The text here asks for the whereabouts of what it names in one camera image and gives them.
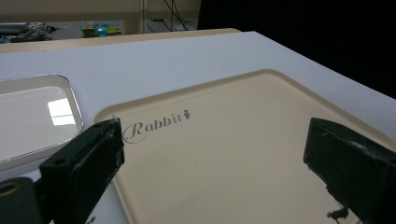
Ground pile of dark cables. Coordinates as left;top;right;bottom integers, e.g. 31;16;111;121
4;22;64;43

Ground colourful toy blocks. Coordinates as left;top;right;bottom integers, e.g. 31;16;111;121
79;23;123;38

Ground beige plastic tray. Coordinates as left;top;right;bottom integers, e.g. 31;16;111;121
92;68;396;224

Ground silver metal tray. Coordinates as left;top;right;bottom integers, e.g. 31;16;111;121
0;74;84;172

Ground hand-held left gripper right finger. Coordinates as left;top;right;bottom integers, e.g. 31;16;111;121
303;117;396;224

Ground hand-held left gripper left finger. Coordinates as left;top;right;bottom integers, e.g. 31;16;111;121
38;117;126;224

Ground black hanging cables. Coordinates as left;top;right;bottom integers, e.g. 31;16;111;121
163;0;190;32

